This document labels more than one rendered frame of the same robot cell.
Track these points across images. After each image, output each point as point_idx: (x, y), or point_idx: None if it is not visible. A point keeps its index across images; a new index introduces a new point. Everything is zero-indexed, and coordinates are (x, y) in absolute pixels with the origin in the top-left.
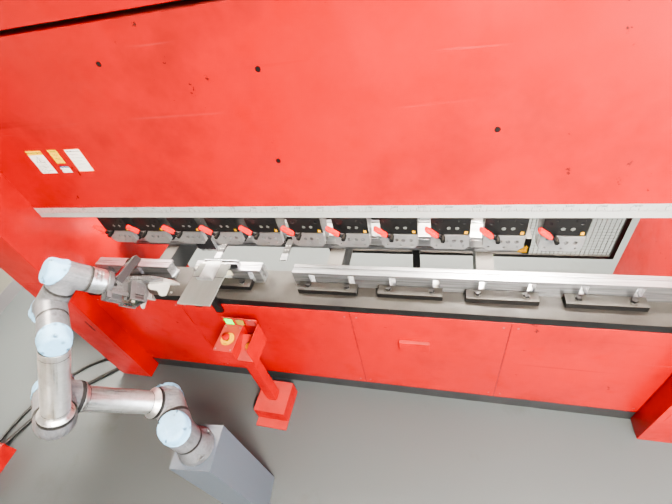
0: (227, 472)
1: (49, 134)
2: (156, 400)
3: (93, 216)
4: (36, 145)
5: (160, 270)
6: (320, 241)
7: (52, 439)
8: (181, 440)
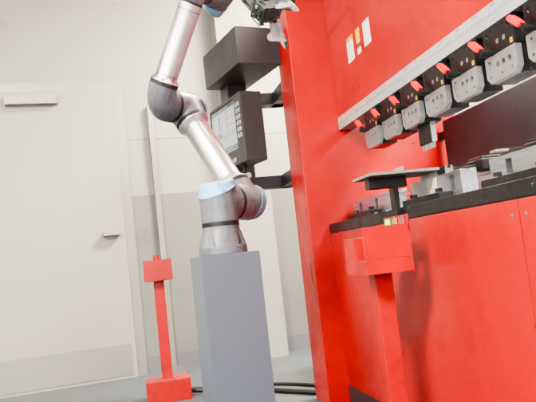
0: (219, 309)
1: (358, 9)
2: (233, 174)
3: (362, 112)
4: (352, 28)
5: (388, 198)
6: (512, 61)
7: (148, 99)
8: (207, 191)
